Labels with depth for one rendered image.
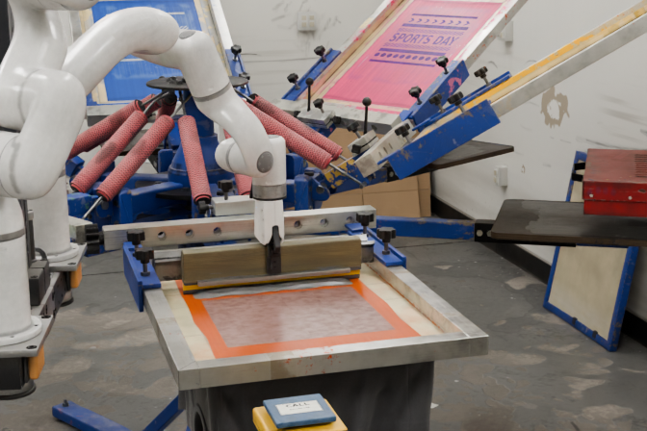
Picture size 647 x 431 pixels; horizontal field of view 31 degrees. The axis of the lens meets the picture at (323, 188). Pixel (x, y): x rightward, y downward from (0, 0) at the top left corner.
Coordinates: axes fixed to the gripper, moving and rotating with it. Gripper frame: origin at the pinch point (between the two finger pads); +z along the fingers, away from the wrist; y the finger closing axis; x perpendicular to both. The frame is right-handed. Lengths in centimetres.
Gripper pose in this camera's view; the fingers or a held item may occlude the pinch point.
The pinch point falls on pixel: (271, 262)
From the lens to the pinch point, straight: 257.5
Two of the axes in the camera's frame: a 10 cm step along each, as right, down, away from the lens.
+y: 2.7, 2.1, -9.4
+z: 0.1, 9.8, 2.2
